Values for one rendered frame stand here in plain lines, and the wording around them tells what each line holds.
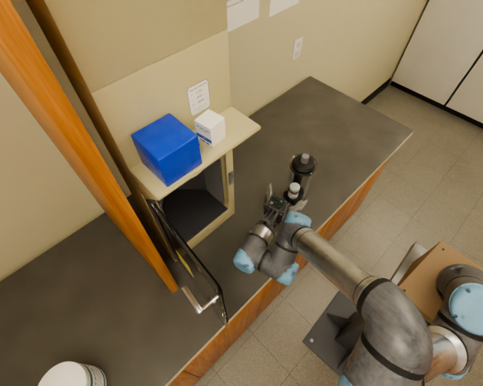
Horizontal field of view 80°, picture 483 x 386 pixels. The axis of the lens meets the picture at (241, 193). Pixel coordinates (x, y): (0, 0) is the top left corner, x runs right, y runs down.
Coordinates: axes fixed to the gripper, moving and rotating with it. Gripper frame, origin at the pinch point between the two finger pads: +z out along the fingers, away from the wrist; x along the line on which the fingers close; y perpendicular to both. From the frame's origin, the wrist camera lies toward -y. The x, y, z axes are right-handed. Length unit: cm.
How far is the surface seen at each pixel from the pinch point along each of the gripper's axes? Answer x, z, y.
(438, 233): -94, 103, -113
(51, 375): 30, -86, -3
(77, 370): 25, -82, -3
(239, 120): 13.1, -13.5, 39.1
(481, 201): -120, 153, -113
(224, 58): 19, -11, 53
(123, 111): 25, -37, 53
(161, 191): 16, -42, 39
